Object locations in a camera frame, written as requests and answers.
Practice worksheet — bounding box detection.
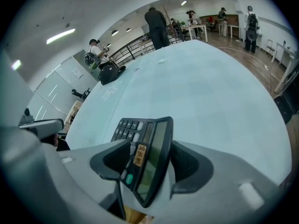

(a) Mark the wooden chair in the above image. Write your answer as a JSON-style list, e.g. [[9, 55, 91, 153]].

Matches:
[[265, 39, 276, 56]]

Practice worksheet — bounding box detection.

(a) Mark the light blue tablecloth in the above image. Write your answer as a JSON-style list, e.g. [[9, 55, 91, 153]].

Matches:
[[65, 39, 292, 187]]

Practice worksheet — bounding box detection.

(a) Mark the white table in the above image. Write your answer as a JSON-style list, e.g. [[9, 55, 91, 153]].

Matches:
[[228, 24, 246, 43], [181, 24, 208, 43]]

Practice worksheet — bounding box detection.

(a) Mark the black office chair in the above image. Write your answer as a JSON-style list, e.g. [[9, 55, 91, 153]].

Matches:
[[71, 87, 92, 100]]

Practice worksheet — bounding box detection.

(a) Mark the white desk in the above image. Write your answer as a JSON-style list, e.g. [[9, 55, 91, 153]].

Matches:
[[272, 42, 296, 69]]

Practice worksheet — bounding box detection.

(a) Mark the white paper sheet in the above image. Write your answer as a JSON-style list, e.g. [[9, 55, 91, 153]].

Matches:
[[71, 68, 84, 79]]

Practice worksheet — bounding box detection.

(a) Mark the black cap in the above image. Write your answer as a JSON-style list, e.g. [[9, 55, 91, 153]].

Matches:
[[98, 64, 127, 85]]

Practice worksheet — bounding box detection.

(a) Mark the black calculator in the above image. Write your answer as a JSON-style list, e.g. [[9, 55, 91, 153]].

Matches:
[[111, 116, 174, 209]]

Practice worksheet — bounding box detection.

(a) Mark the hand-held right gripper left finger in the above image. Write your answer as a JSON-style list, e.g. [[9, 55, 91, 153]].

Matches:
[[57, 139, 132, 219]]

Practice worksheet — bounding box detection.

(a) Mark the grey and black backpack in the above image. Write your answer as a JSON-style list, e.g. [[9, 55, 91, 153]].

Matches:
[[85, 52, 101, 70], [273, 66, 299, 124]]

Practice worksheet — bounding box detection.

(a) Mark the black metal railing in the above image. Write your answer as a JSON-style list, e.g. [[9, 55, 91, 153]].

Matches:
[[109, 22, 185, 67]]

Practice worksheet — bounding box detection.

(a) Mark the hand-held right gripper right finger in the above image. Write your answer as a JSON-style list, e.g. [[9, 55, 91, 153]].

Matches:
[[163, 140, 288, 224]]

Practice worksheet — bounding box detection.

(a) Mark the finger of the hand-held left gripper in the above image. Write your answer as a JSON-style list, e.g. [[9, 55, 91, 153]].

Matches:
[[18, 119, 65, 140]]

